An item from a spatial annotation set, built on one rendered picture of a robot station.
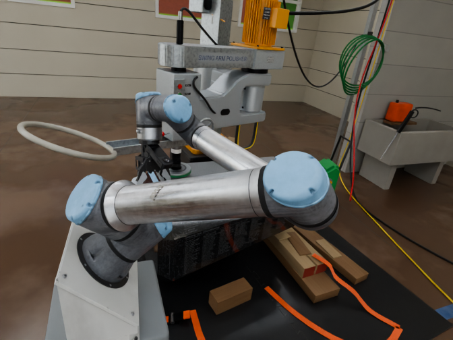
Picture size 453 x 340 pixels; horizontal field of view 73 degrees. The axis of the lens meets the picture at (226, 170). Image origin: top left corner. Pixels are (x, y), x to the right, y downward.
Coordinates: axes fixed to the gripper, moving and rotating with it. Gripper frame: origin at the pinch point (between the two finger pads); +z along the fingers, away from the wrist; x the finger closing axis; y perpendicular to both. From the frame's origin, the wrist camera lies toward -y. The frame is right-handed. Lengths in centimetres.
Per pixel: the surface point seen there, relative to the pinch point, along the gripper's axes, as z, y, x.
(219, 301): 99, 40, -70
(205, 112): -29, 60, -74
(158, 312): 43.6, -8.2, 4.9
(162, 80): -48, 69, -48
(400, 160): 34, 31, -386
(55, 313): 41, 14, 34
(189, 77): -49, 55, -58
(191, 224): 43, 53, -57
